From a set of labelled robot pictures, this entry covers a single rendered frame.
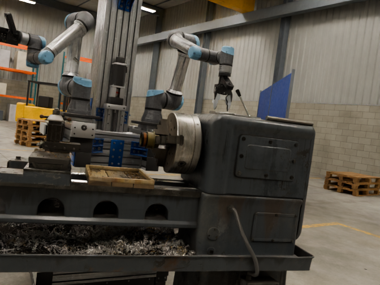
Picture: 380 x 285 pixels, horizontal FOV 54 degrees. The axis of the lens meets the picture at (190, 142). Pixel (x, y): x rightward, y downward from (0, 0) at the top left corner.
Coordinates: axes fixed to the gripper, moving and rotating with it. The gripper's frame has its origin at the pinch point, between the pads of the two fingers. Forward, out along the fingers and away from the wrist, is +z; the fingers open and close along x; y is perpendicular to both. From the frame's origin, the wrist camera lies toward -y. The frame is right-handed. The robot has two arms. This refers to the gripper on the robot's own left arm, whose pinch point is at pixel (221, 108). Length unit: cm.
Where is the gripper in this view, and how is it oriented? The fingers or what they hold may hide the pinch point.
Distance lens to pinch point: 215.3
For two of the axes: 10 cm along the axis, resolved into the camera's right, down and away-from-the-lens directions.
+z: -1.2, 9.9, 0.5
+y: -3.0, -0.9, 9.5
